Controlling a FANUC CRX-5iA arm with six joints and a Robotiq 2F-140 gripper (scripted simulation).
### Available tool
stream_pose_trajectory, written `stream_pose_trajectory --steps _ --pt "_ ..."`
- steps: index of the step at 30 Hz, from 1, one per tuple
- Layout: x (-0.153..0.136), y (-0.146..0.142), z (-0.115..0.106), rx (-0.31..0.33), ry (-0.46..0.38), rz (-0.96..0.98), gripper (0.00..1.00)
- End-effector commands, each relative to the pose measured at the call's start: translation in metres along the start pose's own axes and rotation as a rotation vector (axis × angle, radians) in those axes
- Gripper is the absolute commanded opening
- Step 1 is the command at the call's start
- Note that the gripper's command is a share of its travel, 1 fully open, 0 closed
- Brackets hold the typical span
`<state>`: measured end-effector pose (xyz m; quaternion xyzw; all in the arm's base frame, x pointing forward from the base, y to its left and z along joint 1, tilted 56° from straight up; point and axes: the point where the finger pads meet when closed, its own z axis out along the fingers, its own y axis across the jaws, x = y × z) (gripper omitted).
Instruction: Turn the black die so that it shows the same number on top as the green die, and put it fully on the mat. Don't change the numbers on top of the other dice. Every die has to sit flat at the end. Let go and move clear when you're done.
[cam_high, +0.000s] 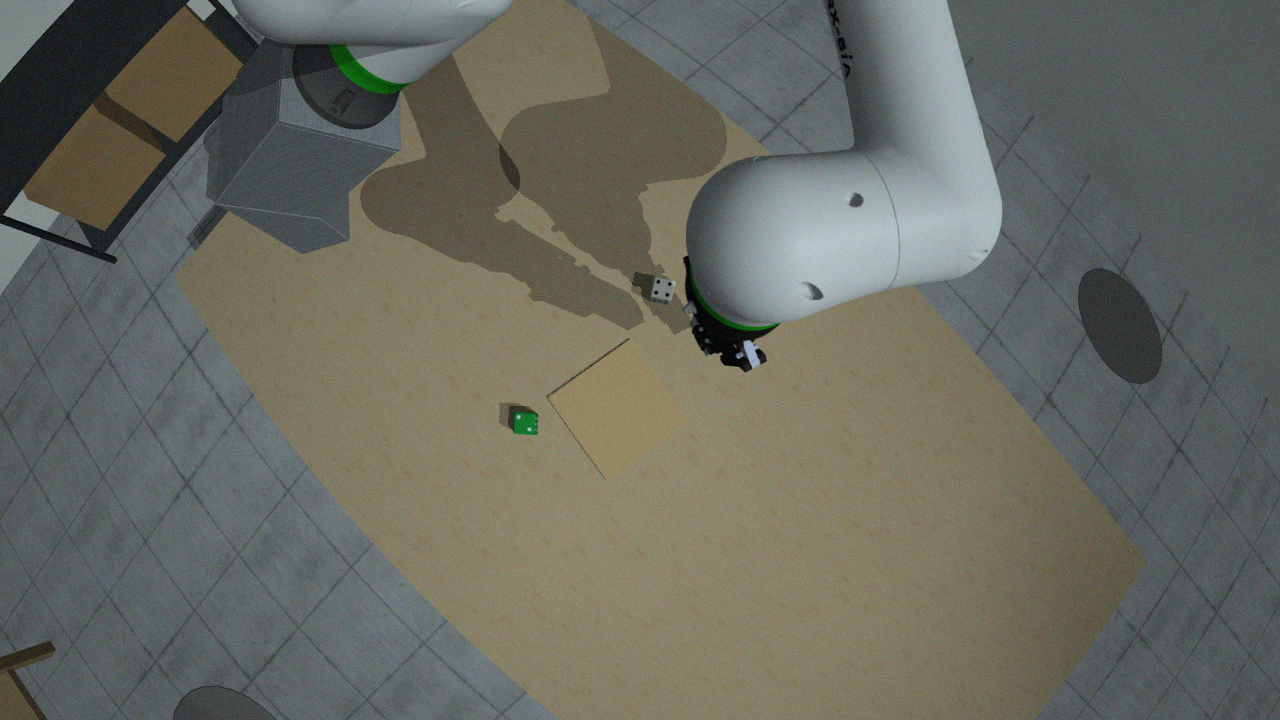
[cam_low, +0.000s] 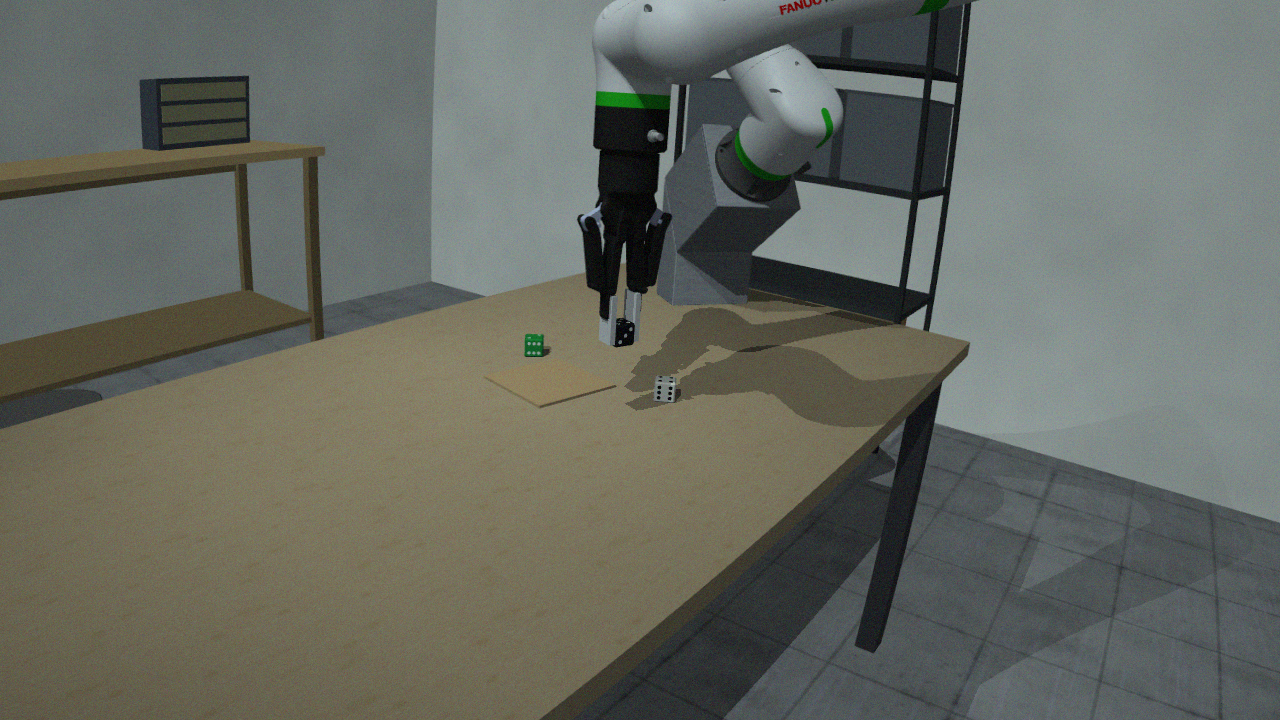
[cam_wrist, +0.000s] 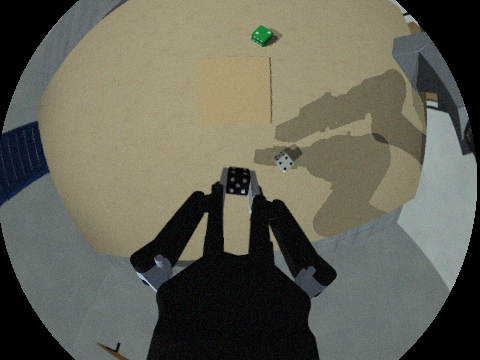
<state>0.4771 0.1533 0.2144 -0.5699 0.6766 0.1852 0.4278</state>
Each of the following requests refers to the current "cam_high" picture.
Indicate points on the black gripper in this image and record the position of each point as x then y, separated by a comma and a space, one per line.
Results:
743, 356

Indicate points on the white die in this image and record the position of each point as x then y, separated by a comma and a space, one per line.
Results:
662, 290

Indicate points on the green die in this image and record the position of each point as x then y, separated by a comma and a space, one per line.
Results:
525, 423

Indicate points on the tan square mat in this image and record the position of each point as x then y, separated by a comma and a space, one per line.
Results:
618, 409

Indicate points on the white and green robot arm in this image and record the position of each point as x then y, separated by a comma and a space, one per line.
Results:
906, 205

